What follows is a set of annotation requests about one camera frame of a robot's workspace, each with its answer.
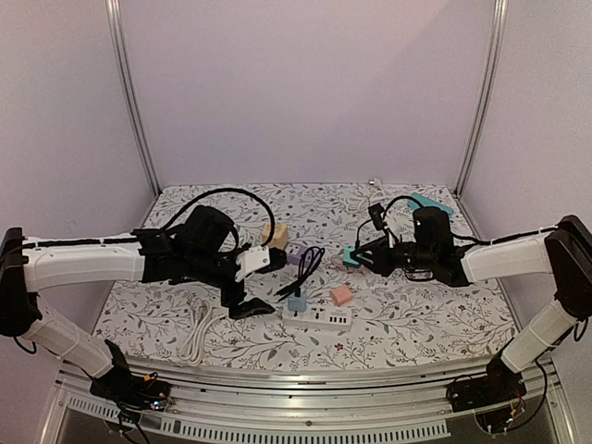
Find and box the teal charger plug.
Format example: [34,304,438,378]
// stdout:
[342,246,362,268]

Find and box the light blue charger plug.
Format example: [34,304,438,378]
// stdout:
[287,292,307,313]

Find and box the white power strip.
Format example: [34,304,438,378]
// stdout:
[281,304,353,332]

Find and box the black usb cable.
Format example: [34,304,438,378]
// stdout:
[273,245,326,302]

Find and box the purple power strip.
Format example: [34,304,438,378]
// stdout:
[286,243,307,265]

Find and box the beige cube socket adapter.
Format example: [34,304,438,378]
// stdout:
[261,223,289,250]

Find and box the white power strip cable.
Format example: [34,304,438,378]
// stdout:
[178,298,286,366]

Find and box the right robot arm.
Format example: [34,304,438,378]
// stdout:
[351,206,591,403]

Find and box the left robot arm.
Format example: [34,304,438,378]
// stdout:
[1,205,287,401]

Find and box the pink charger plug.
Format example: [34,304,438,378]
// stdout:
[329,285,353,306]

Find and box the teal power strip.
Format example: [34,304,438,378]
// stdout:
[407,192,454,218]

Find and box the floral table mat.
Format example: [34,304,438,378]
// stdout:
[94,180,517,372]

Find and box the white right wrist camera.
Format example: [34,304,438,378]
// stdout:
[368,203,400,248]

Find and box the aluminium front rail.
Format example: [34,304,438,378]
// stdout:
[39,355,579,444]

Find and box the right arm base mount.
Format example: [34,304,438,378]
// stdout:
[446,373,526,435]

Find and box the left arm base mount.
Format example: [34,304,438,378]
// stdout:
[90,368,172,411]

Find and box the right aluminium frame post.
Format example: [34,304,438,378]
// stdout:
[453,0,508,200]

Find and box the aluminium frame post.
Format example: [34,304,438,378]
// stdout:
[453,0,508,200]
[105,0,162,197]

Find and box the left aluminium frame post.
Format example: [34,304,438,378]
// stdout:
[105,0,162,197]

